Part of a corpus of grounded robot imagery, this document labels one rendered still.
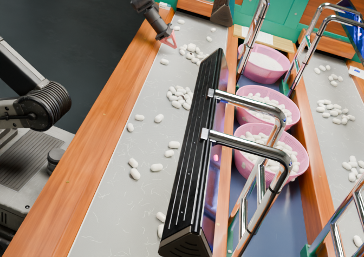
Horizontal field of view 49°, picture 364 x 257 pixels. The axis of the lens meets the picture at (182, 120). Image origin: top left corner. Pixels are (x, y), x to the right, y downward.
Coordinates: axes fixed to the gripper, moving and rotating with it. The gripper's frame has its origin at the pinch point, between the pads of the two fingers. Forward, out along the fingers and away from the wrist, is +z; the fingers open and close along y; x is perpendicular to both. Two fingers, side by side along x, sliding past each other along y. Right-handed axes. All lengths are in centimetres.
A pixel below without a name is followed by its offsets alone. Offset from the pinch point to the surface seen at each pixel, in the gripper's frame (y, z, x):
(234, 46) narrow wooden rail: 22.5, 21.8, -16.2
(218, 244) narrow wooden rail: -97, 20, -17
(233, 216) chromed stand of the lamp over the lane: -88, 22, -20
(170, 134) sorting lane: -57, 8, -3
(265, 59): 24, 37, -25
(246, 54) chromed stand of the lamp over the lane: -5.9, 17.3, -26.0
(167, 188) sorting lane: -81, 11, -5
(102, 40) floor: 137, 2, 102
